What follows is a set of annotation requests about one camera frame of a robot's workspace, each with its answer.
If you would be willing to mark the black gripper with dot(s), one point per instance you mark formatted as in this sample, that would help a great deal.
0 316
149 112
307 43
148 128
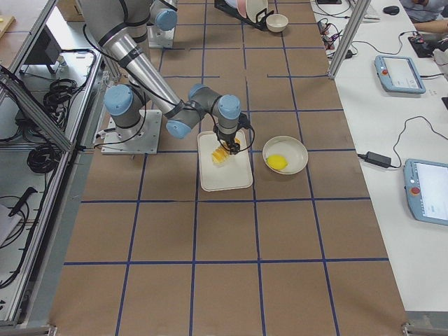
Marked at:
225 138

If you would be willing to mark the yellow sliced bread loaf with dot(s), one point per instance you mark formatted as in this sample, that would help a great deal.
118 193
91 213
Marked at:
220 155

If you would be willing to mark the person forearm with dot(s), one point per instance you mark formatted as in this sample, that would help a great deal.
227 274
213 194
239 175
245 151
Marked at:
435 26

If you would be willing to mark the pink plate in rack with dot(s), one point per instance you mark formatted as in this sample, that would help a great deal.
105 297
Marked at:
241 8

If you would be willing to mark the white rectangular tray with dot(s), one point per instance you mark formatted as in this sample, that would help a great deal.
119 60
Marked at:
234 173

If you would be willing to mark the yellow lemon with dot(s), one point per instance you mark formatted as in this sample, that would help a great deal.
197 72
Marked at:
277 162

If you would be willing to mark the cream round bowl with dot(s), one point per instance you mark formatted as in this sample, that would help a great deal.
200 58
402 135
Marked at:
291 148

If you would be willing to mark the small cream bowl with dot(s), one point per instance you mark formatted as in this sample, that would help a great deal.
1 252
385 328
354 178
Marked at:
276 22

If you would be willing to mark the black dish rack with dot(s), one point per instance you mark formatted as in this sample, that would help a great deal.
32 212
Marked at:
256 13

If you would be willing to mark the black power adapter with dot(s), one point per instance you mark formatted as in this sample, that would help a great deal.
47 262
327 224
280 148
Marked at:
377 159

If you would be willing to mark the upper blue teach pendant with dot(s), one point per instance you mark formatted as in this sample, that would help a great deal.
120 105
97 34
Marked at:
398 74

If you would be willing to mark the blue teach pendant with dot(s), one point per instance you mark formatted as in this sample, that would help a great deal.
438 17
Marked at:
398 74
426 190

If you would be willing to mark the lower blue teach pendant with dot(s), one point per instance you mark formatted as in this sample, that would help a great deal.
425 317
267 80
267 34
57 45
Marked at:
426 190

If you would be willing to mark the black computer mouse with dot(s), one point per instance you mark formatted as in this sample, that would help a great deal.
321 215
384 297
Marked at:
391 10

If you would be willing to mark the black monitor box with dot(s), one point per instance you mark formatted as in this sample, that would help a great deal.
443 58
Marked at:
45 51

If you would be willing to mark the cardboard box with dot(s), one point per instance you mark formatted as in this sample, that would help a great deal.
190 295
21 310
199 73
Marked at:
70 10

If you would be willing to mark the aluminium frame post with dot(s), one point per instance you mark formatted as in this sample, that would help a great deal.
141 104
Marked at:
349 32

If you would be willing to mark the aluminium frame beam left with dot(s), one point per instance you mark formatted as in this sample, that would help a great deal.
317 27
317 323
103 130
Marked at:
32 109

